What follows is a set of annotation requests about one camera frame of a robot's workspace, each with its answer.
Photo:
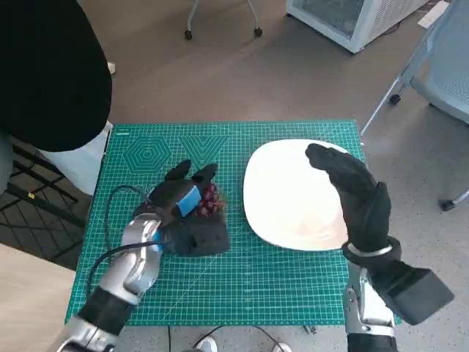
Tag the green cutting mat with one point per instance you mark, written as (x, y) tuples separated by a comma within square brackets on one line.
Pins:
[(238, 278)]

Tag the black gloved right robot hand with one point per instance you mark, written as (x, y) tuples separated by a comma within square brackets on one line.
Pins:
[(362, 198)]

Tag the person's foot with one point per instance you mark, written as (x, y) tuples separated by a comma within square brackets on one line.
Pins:
[(111, 68)]

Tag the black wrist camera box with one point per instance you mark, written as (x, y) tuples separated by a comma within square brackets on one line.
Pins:
[(417, 293), (205, 238)]

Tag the white plate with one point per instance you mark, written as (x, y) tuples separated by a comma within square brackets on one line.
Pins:
[(289, 190)]

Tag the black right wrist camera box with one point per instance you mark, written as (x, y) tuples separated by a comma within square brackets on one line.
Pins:
[(417, 293)]

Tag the person's leg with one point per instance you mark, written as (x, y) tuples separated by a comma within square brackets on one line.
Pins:
[(80, 165)]

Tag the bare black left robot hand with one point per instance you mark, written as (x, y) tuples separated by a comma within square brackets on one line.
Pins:
[(172, 194)]

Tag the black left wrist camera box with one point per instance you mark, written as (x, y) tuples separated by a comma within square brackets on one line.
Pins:
[(205, 238)]

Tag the white glass-door cabinet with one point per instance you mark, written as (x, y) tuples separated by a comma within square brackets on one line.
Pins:
[(370, 22)]

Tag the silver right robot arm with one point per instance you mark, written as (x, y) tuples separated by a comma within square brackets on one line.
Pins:
[(372, 315)]

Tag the rolling chair base with casters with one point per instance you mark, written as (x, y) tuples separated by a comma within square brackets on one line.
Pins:
[(258, 31)]

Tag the white paper sheet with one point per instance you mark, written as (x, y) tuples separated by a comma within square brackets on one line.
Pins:
[(432, 14)]

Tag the beige wooden board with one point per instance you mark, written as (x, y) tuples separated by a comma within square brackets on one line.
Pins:
[(29, 300)]

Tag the white shoe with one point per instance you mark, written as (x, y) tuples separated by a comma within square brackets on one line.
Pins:
[(282, 347), (207, 344)]

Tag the red toy grape bunch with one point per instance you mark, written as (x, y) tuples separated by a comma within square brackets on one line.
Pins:
[(209, 209)]

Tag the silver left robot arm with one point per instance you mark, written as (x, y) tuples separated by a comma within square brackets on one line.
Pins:
[(135, 256)]

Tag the light blue mesh chair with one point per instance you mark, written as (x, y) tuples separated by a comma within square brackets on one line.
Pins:
[(450, 73)]

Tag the person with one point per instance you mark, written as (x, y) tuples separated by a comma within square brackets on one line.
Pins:
[(44, 73)]

